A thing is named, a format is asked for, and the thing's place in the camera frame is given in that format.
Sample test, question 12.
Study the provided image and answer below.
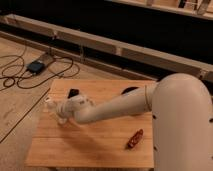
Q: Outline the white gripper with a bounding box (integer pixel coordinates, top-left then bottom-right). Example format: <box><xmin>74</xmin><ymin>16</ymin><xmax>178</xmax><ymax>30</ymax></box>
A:
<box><xmin>56</xmin><ymin>94</ymin><xmax>94</xmax><ymax>124</ymax></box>

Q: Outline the white plastic bottle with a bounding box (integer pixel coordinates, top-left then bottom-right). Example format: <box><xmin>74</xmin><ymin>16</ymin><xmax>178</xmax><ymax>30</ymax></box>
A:
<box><xmin>44</xmin><ymin>97</ymin><xmax>57</xmax><ymax>112</ymax></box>

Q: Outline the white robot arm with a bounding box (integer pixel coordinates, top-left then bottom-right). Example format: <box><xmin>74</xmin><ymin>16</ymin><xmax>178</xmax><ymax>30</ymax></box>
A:
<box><xmin>56</xmin><ymin>73</ymin><xmax>213</xmax><ymax>171</ymax></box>

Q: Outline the black smartphone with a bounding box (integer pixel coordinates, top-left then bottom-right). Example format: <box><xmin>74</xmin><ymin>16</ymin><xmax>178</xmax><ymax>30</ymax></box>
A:
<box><xmin>68</xmin><ymin>89</ymin><xmax>80</xmax><ymax>99</ymax></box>

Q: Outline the black power adapter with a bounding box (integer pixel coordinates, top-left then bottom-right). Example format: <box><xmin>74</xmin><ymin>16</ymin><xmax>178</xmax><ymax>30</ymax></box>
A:
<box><xmin>27</xmin><ymin>61</ymin><xmax>45</xmax><ymax>74</ymax></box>

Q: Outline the wooden table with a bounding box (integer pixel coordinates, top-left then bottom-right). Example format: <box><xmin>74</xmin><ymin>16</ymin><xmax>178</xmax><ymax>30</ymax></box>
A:
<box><xmin>24</xmin><ymin>78</ymin><xmax>158</xmax><ymax>171</ymax></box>

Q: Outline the black bowl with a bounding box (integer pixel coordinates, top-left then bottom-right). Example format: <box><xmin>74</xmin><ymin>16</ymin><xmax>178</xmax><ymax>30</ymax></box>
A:
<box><xmin>121</xmin><ymin>87</ymin><xmax>139</xmax><ymax>95</ymax></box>

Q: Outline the red snack wrapper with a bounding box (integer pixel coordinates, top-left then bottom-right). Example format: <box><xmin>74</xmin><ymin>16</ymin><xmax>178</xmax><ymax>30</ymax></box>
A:
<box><xmin>127</xmin><ymin>129</ymin><xmax>143</xmax><ymax>149</ymax></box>

